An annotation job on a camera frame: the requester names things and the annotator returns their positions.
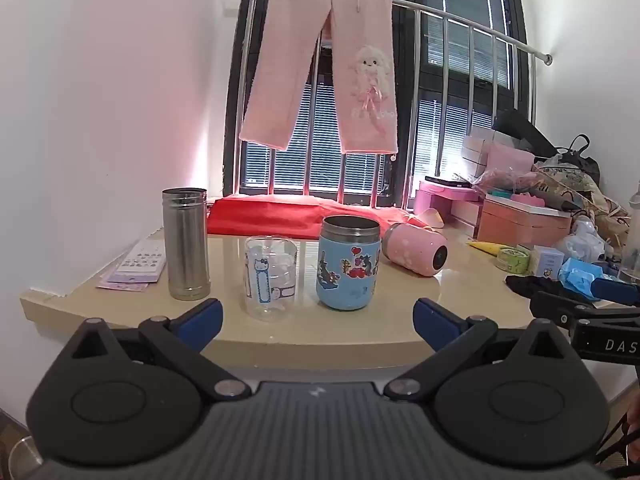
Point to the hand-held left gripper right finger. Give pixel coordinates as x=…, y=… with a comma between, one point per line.
x=434, y=324

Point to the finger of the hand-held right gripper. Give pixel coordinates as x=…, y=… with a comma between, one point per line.
x=616, y=291
x=560, y=305

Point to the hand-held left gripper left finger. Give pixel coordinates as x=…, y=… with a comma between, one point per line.
x=201, y=321

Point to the pink cup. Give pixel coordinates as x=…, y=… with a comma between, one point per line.
x=412, y=247

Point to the clear glass printed cup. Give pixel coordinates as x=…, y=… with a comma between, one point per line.
x=270, y=280

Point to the blue cartoon print cup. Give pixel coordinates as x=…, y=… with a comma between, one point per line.
x=348, y=262

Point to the clear bottle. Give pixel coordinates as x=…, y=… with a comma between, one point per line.
x=631, y=260

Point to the black cloth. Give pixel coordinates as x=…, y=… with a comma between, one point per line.
x=530, y=284

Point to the blue plastic packet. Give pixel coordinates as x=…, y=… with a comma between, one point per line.
x=580, y=274

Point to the small white carton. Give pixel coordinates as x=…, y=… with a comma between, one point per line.
x=547, y=261

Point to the white plastic bag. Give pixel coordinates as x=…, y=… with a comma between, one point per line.
x=584, y=242

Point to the green tape roll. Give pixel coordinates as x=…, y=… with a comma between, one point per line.
x=515, y=258

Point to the stainless steel tumbler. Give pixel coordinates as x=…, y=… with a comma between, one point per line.
x=185, y=245

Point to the sticker sheets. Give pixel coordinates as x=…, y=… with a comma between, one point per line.
x=140, y=262

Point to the large pink box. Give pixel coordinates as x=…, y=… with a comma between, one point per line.
x=522, y=222

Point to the yellow tube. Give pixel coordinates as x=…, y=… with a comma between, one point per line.
x=487, y=247

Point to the patterned beige bag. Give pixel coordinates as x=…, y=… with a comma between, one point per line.
x=595, y=195

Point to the small pink box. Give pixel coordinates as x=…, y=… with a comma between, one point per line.
x=440, y=202

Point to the red cloth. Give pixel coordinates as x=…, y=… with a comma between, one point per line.
x=280, y=217

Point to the black bag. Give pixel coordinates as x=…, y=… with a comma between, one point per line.
x=580, y=162

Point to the dark flat device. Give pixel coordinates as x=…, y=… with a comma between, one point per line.
x=447, y=181

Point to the pink paper bag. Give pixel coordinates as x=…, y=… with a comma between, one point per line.
x=510, y=161

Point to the white boxes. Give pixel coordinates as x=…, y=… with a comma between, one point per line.
x=477, y=149

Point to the black flat panel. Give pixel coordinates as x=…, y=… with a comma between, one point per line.
x=522, y=130

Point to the metal bin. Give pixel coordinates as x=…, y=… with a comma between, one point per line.
x=20, y=455

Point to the metal window railing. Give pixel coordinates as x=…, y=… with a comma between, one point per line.
x=445, y=60

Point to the pink towel on rail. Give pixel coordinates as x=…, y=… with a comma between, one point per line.
x=320, y=65

